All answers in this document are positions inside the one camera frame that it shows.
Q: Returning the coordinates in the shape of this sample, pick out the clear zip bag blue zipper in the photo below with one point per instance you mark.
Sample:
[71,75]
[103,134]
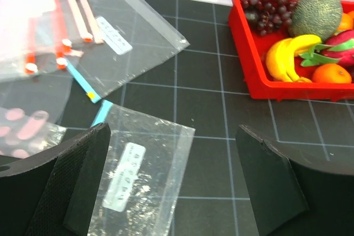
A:
[136,39]

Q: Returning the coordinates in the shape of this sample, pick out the pink dragon fruit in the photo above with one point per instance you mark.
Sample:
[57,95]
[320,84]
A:
[338,49]

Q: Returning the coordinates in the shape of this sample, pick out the orange tangerine front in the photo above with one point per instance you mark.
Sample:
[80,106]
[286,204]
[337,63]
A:
[331,73]

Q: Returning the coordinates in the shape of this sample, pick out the red plastic tray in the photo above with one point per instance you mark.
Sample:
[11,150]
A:
[252,50]

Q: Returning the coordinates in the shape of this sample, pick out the yellow banana bunch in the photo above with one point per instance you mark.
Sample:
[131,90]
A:
[280,57]

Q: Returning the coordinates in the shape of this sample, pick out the green netted melon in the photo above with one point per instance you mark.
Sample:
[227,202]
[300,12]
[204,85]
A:
[316,17]

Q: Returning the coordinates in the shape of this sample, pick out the orange tangerine back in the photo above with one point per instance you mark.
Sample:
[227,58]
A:
[346,21]

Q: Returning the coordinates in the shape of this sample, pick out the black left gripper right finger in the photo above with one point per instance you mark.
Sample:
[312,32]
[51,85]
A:
[293,192]

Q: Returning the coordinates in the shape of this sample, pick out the clear bag pink dots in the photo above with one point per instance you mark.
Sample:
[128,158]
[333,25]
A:
[29,115]

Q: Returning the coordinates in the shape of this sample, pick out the clear zip bag white label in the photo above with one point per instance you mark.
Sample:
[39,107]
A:
[142,175]

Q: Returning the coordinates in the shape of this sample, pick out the purple grape bunch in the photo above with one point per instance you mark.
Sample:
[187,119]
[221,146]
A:
[268,16]

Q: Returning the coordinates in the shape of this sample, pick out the orange tangerine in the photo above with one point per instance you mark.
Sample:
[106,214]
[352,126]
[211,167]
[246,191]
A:
[331,73]
[346,21]

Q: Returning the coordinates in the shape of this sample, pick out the stack of pink zip bags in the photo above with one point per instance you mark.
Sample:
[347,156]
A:
[43,36]

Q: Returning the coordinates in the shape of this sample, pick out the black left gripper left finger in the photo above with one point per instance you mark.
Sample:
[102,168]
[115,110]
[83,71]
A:
[53,192]

